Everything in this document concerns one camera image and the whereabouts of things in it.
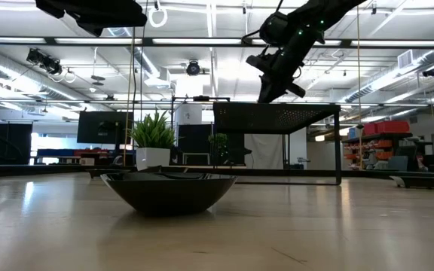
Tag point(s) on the orange rack bin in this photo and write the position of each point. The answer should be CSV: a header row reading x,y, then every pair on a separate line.
x,y
383,155
383,144

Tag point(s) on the small black footed plate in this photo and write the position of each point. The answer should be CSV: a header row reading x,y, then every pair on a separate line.
x,y
100,172

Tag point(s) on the small green leafy plant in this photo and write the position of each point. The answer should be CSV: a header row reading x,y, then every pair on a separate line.
x,y
219,145

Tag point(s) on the black perforated metal shelf riser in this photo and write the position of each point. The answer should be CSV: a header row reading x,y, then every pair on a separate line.
x,y
269,117

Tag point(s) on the round black ceiling camera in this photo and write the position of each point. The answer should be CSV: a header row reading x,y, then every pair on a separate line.
x,y
193,68

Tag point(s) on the large black bowl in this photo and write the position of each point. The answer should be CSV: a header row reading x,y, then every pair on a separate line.
x,y
168,197

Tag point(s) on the black partition panel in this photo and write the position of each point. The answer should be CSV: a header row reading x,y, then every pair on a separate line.
x,y
11,143

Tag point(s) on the blue storage bin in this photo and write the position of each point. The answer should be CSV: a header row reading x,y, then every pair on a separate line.
x,y
352,132

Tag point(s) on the black screen panel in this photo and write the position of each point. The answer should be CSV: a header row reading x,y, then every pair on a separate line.
x,y
194,137

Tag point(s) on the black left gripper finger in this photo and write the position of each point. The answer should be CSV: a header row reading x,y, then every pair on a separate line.
x,y
90,29
119,13

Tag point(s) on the black camera stand frame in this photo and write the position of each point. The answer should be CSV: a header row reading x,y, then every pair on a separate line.
x,y
202,98

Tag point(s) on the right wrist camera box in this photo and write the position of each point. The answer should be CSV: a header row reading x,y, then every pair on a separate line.
x,y
260,64

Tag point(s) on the black square mini plate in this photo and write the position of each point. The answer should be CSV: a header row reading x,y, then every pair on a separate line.
x,y
422,182

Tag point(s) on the twin black ceiling spotlights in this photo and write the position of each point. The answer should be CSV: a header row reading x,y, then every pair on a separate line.
x,y
51,66

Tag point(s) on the white LED light strip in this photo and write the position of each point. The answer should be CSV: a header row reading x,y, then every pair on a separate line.
x,y
332,42
10,39
100,40
398,43
198,41

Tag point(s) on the black overhead frame bar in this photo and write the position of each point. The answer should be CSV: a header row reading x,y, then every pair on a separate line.
x,y
149,41

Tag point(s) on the white square plant pot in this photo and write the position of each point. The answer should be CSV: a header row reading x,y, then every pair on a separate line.
x,y
153,158

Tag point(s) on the red bench strip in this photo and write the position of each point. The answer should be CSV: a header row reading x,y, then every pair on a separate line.
x,y
90,153

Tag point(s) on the large red storage bin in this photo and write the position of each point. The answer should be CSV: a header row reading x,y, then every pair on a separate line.
x,y
392,127

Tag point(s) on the green spiky plant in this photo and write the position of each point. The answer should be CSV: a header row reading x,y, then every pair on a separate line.
x,y
153,131

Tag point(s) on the small black ceiling camera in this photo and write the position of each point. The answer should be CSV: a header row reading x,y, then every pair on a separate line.
x,y
431,71

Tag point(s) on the white cloth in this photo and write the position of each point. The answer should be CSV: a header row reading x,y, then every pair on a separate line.
x,y
264,150

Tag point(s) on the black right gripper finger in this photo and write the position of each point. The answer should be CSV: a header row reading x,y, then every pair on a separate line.
x,y
266,94
277,94

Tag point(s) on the small red storage bin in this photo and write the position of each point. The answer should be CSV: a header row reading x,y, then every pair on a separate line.
x,y
369,129

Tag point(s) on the black storage rack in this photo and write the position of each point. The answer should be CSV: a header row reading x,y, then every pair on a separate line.
x,y
377,135

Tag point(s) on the blue-grey box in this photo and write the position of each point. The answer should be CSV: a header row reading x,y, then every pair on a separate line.
x,y
397,163

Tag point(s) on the black table side rail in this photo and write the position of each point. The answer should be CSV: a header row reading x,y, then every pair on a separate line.
x,y
277,172

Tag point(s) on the black monitor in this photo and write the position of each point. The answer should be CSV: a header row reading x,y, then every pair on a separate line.
x,y
104,128

